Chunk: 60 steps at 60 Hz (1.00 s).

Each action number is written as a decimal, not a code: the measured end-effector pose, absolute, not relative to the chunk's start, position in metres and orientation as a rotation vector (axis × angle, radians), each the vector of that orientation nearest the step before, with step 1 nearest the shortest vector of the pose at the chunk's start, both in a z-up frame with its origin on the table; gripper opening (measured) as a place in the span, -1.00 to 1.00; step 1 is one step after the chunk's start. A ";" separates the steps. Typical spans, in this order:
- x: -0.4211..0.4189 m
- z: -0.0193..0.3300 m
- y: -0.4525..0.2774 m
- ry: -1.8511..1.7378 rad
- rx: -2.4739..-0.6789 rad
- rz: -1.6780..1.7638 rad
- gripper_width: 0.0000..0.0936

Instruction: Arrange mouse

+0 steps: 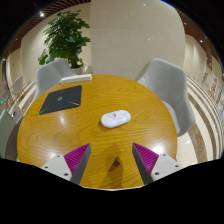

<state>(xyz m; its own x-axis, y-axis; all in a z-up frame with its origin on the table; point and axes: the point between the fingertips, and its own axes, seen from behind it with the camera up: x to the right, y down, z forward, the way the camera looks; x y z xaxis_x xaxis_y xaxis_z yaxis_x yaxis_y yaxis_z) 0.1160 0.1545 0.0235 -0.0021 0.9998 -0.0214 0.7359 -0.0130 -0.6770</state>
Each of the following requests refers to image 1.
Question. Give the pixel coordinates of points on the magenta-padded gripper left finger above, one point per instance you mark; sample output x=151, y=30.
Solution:
x=76, y=159

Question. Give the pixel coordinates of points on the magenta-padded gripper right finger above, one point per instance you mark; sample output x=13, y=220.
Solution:
x=147, y=159

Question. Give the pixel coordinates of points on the white cartoon-print computer mouse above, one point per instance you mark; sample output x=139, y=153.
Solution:
x=115, y=119

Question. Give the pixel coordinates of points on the black mouse pad green lines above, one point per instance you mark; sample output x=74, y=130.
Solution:
x=62, y=99

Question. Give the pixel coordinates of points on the grey shell chair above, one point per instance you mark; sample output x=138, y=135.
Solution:
x=50, y=76
x=173, y=88
x=18, y=115
x=18, y=84
x=6, y=133

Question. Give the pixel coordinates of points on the white power strip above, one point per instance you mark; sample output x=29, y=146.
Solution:
x=75, y=78

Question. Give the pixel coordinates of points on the white plant pot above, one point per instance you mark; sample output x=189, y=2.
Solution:
x=78, y=69

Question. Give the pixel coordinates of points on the green leafy potted plant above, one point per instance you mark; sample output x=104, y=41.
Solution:
x=65, y=36

